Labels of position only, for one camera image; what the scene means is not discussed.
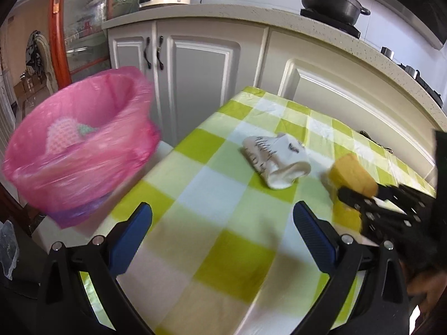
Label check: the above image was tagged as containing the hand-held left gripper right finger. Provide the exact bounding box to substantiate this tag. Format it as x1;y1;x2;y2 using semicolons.
293;200;413;335

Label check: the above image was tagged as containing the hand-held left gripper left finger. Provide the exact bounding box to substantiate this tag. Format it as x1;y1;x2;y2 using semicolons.
37;202;154;335

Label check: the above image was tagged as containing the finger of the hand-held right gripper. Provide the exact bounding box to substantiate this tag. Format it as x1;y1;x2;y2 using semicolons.
379;183;437;213
337;186;428;248

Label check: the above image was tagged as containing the yellow sponge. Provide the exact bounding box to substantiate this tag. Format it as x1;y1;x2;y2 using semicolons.
321;155;379;199

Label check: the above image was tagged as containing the bin with pink bag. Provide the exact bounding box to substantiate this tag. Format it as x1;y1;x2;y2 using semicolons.
2;66;162;227

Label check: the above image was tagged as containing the green white chevron cloth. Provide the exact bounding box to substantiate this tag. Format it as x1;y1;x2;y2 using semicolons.
77;123;99;137

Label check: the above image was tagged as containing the pink foam fruit net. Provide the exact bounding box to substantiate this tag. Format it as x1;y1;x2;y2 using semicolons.
47;117;82;154

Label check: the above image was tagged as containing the white sock black print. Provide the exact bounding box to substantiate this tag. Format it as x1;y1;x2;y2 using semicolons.
241;133;311;191

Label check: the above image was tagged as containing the green white checked tablecloth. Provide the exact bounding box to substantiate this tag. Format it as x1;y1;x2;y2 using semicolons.
79;85;437;335

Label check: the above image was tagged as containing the clear plastic bag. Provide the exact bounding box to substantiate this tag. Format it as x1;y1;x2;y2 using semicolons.
0;220;20;280

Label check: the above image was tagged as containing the cream cabinet front panel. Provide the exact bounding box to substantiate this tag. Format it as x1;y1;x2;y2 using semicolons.
265;30;437;178

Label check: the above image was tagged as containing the wide cream cabinet door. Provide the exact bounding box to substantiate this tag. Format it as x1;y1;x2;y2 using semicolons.
155;21;269;147

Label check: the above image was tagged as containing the narrow cream cabinet door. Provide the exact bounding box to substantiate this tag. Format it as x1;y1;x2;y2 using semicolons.
108;24;161;143

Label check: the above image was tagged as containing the black gas stove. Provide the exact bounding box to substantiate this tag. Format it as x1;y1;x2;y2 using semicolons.
300;9;445;107

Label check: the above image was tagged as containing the range hood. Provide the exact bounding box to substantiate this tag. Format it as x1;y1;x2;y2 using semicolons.
349;0;447;49

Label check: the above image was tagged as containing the carved dining chair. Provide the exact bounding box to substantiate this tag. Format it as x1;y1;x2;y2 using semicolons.
23;30;58;93

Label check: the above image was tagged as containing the black cast iron pot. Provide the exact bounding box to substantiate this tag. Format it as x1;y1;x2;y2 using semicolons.
294;0;371;27

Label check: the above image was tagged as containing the red wooden glass door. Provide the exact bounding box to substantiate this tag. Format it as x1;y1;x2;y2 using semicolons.
49;0;147;86

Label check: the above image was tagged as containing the speckled kitchen countertop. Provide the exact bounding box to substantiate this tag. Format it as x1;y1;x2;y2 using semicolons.
101;3;447;140

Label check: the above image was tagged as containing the thin black cable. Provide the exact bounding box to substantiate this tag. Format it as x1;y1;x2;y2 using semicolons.
360;131;394;154

